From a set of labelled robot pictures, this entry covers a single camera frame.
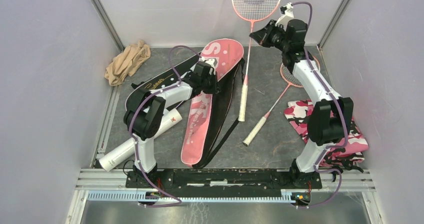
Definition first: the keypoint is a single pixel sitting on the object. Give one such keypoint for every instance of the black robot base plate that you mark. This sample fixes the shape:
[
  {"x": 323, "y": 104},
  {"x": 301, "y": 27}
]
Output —
[{"x": 222, "y": 183}]

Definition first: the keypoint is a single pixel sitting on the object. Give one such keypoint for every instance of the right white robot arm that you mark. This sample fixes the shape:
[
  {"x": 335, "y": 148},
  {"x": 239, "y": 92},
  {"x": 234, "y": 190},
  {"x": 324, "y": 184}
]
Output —
[{"x": 330, "y": 120}]

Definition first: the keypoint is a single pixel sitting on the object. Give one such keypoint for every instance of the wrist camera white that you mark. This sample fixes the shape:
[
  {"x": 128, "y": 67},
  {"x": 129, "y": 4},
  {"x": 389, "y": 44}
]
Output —
[
  {"x": 286, "y": 15},
  {"x": 212, "y": 63}
]

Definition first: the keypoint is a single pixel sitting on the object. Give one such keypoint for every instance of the white shuttlecock tube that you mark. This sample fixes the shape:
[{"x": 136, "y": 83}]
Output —
[{"x": 142, "y": 149}]

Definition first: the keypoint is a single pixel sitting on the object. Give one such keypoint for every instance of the pink sport racket bag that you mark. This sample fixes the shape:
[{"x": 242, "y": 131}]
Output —
[{"x": 208, "y": 112}]

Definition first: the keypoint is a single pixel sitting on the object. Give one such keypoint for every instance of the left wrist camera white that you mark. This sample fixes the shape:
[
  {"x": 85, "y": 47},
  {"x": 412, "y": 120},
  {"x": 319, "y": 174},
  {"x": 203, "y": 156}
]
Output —
[{"x": 212, "y": 63}]

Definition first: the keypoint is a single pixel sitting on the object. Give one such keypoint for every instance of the pink camouflage cloth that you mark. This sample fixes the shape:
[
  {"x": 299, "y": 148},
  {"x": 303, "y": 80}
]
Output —
[{"x": 298, "y": 112}]

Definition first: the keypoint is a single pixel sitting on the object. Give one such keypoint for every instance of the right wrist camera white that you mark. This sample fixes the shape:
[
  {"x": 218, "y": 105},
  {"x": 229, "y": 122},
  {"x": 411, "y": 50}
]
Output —
[{"x": 286, "y": 15}]

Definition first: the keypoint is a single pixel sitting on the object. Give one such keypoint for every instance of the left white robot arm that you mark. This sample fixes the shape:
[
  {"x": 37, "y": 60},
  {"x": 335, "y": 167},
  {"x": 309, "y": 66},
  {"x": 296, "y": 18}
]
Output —
[{"x": 145, "y": 108}]

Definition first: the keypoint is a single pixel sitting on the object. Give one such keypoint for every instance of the black sport racket bag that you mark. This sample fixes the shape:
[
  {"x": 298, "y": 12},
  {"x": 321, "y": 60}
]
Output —
[{"x": 164, "y": 79}]

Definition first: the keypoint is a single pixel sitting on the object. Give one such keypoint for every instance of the beige crumpled cloth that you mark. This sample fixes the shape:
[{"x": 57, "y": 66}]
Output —
[{"x": 127, "y": 62}]

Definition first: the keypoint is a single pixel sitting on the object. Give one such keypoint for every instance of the pink frame racket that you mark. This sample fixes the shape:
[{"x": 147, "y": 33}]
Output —
[
  {"x": 254, "y": 11},
  {"x": 291, "y": 82}
]

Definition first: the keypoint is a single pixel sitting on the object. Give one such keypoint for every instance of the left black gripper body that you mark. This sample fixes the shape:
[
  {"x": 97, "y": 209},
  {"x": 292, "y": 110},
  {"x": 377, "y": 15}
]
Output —
[{"x": 209, "y": 85}]

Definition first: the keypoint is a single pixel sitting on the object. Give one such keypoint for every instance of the white slotted cable duct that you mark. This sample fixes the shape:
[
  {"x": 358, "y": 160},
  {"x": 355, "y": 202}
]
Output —
[{"x": 152, "y": 197}]

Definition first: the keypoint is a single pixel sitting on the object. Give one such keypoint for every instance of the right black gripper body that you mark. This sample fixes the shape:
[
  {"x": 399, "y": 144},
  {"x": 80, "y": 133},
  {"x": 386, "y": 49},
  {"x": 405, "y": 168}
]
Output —
[{"x": 275, "y": 36}]

